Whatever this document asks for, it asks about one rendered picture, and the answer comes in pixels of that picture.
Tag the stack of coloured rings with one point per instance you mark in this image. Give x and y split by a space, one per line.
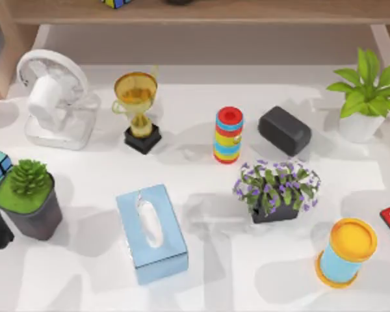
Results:
228 135

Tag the gold trophy black base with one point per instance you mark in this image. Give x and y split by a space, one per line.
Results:
137 104

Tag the light blue tissue box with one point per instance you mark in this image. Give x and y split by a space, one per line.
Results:
151 227

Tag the purple flower plant black pot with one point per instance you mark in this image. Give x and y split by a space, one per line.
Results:
274 191

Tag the dark grey rounded speaker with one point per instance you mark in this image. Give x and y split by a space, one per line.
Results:
284 130

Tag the wooden shelf unit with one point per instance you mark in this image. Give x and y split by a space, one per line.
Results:
195 14

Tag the white desk fan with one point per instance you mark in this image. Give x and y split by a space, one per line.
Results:
53 97

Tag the green succulent grey pot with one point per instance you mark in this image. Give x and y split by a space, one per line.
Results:
27 201

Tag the blue and yellow spool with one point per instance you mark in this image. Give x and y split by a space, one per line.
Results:
346 253

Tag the green leafy plant white pot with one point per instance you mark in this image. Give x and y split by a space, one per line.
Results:
365 97

